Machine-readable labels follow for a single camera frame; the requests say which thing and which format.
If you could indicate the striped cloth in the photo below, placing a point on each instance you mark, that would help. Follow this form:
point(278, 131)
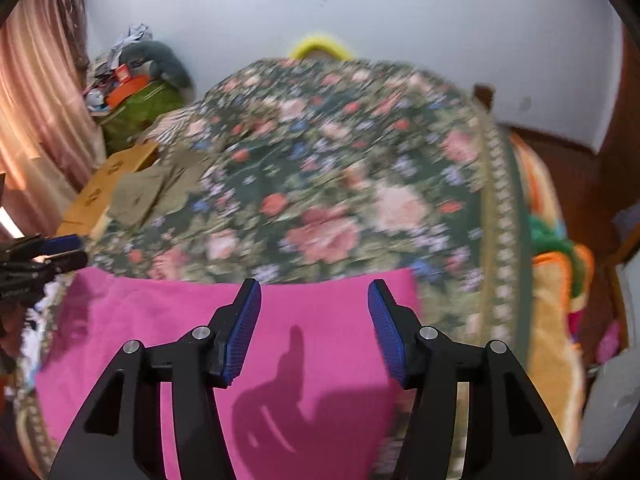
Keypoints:
point(172, 127)

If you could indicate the wooden lap desk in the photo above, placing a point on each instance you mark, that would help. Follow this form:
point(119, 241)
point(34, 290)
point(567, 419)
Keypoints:
point(115, 170)

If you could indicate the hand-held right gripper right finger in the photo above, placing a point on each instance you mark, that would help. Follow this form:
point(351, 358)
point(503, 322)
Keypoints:
point(387, 330)

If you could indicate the yellow foam tube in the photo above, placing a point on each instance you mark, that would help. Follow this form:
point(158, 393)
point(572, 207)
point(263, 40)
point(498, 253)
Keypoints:
point(320, 45)

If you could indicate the wooden bed post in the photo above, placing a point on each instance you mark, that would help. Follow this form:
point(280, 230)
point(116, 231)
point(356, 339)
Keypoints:
point(484, 100)

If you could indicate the olive green garment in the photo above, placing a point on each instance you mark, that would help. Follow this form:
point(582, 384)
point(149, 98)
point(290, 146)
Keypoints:
point(145, 190)

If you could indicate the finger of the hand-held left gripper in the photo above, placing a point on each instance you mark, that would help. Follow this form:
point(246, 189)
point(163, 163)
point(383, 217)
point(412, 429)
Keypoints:
point(62, 243)
point(70, 260)

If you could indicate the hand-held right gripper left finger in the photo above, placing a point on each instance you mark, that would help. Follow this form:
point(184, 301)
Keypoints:
point(245, 330)

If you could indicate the pink orange curtain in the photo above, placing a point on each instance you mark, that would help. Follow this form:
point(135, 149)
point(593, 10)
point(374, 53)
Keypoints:
point(35, 110)

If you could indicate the orange box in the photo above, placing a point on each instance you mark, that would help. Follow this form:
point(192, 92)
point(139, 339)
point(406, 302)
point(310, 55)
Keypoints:
point(127, 91)

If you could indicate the grey plush toy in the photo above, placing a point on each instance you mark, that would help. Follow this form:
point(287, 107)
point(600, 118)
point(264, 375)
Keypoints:
point(167, 60)

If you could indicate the floral blanket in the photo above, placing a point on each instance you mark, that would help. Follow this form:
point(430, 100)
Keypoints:
point(350, 160)

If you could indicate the pink pants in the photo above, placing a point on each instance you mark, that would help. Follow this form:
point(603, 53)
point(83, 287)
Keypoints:
point(325, 310)

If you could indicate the white wall socket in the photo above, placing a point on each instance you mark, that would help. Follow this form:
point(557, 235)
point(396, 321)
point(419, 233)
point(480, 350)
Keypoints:
point(525, 105)

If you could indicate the white appliance with stickers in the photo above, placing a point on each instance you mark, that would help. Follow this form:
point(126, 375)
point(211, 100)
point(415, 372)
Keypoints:
point(610, 400)

